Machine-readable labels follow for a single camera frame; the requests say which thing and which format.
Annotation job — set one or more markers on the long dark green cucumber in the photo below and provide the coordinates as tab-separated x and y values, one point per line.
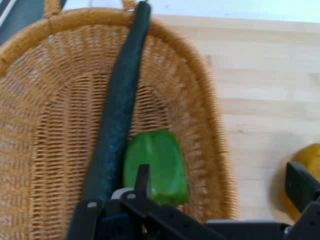
122	100

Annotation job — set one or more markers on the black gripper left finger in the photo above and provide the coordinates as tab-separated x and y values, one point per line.
160	220

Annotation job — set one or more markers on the green bell pepper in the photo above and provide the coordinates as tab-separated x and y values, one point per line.
165	162

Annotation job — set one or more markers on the bamboo cutting board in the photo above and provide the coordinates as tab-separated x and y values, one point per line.
262	87

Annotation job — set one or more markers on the woven wicker basket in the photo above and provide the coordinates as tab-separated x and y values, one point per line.
62	100

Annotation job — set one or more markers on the yellow bell pepper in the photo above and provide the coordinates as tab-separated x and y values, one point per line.
307	157

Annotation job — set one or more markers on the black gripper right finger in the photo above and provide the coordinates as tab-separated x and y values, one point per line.
303	187

